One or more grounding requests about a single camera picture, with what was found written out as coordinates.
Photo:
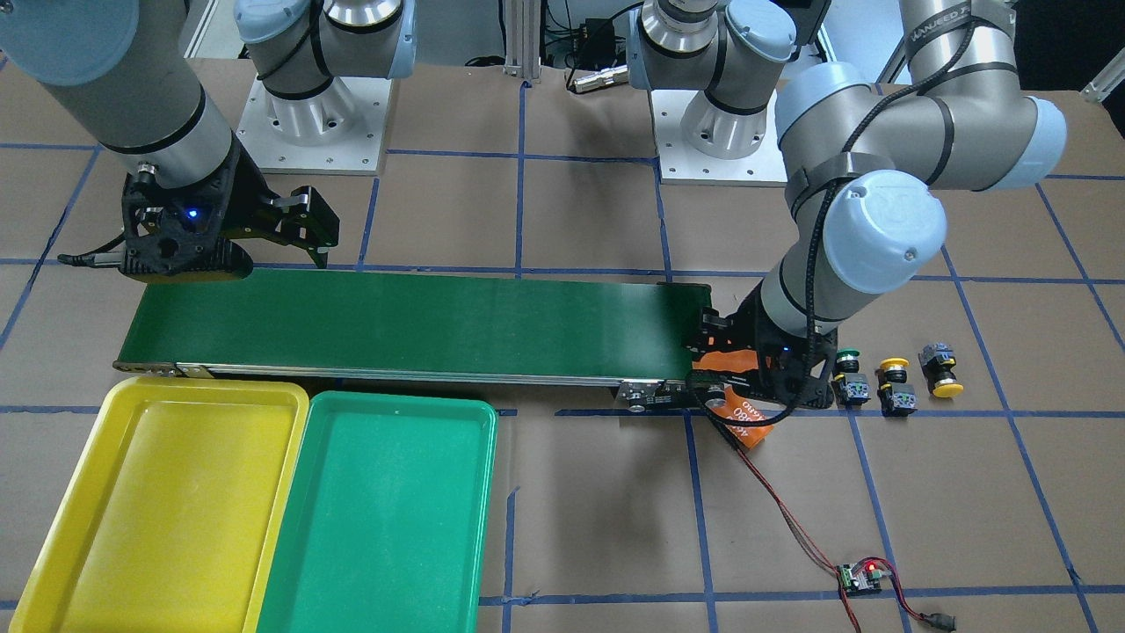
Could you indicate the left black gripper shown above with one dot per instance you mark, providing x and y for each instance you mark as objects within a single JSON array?
[{"x": 741, "y": 330}]

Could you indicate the green conveyor belt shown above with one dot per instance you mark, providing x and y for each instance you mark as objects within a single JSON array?
[{"x": 417, "y": 328}]

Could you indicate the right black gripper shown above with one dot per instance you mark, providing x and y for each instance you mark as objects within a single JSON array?
[{"x": 249, "y": 208}]

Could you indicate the green plastic tray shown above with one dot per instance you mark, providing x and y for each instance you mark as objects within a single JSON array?
[{"x": 384, "y": 526}]

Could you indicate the aluminium frame post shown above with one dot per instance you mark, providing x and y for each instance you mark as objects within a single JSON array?
[{"x": 523, "y": 21}]

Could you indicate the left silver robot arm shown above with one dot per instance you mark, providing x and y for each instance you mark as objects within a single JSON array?
[{"x": 861, "y": 168}]

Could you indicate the orange cylinder with 4680 print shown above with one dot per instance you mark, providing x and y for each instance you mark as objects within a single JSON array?
[{"x": 736, "y": 407}]

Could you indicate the green push button switch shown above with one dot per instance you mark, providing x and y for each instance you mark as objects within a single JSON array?
[{"x": 850, "y": 386}]

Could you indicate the yellow push button switch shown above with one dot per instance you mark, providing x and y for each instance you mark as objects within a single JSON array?
[
  {"x": 897, "y": 397},
  {"x": 938, "y": 362}
]

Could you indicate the small green circuit board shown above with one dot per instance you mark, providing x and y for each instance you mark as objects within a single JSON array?
[{"x": 864, "y": 577}]

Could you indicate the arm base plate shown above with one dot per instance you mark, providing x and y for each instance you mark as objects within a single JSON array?
[
  {"x": 700, "y": 145},
  {"x": 340, "y": 132}
]

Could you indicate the yellow plastic tray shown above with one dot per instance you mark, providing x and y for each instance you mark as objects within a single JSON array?
[{"x": 172, "y": 515}]

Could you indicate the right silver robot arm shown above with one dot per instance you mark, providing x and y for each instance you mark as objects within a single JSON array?
[{"x": 117, "y": 69}]

